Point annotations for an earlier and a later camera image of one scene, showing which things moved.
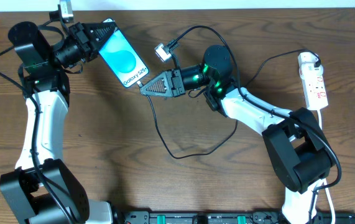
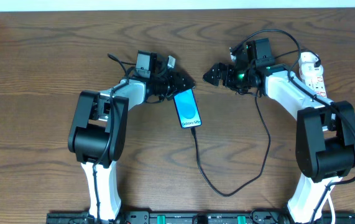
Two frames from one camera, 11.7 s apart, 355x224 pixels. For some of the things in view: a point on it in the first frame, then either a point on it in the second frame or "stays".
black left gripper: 84,40 → 173,83
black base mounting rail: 269,217 stays
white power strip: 313,81 stays
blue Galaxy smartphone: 122,58 → 187,108
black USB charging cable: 240,107 → 318,65
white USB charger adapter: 308,70 stays
